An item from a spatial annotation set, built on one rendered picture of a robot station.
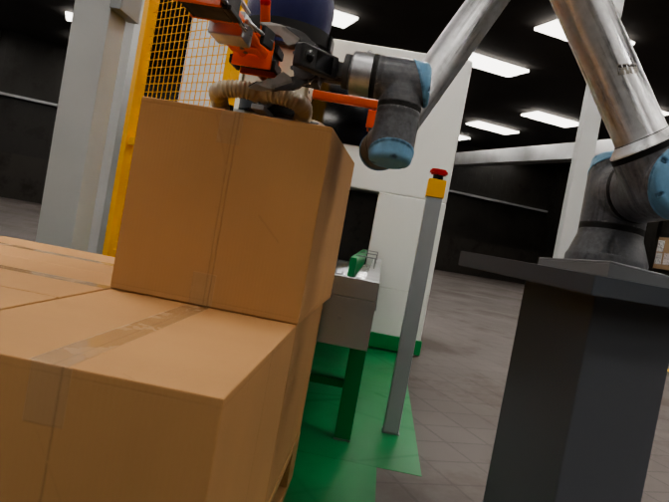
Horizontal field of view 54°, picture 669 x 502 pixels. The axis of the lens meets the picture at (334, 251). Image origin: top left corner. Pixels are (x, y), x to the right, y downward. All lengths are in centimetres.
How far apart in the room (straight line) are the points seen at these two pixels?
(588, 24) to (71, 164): 213
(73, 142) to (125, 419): 225
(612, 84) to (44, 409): 122
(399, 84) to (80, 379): 85
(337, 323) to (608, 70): 102
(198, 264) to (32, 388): 60
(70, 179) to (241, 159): 168
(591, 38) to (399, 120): 45
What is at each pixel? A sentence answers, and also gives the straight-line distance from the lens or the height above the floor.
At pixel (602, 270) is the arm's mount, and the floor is 76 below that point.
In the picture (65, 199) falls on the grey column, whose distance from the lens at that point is 295.
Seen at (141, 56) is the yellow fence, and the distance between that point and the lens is 351.
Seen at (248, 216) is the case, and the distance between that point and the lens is 132.
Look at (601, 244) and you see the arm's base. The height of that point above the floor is 82.
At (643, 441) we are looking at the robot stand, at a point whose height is 39.
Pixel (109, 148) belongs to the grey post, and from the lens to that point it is 524.
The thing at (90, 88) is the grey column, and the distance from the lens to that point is 296.
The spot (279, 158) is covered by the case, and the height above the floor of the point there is 87.
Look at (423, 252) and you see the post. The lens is 251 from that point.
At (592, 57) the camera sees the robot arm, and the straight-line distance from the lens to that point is 152.
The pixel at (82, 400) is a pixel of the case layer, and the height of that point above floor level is 51.
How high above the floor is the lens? 75
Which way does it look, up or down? 2 degrees down
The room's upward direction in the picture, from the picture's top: 10 degrees clockwise
